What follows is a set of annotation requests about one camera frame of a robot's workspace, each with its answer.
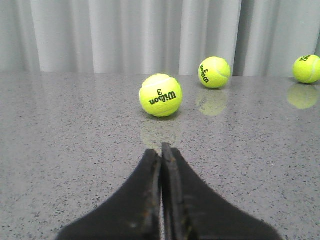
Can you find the middle yellow Wilson tennis ball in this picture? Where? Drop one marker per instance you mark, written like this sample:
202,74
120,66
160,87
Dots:
214,72

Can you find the grey pleated curtain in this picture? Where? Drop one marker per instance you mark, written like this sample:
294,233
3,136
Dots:
256,37

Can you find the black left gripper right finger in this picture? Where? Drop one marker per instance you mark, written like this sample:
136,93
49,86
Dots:
193,211

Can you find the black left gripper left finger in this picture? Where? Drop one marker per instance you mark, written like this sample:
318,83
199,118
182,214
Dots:
132,213

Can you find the yellow Roland Garros tennis ball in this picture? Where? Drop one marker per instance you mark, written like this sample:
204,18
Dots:
306,69

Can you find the yellow wilson tennis ball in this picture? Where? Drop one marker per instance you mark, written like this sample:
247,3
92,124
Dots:
214,72
160,95

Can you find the near yellow Wilson tennis ball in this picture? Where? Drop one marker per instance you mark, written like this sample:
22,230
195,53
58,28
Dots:
160,95

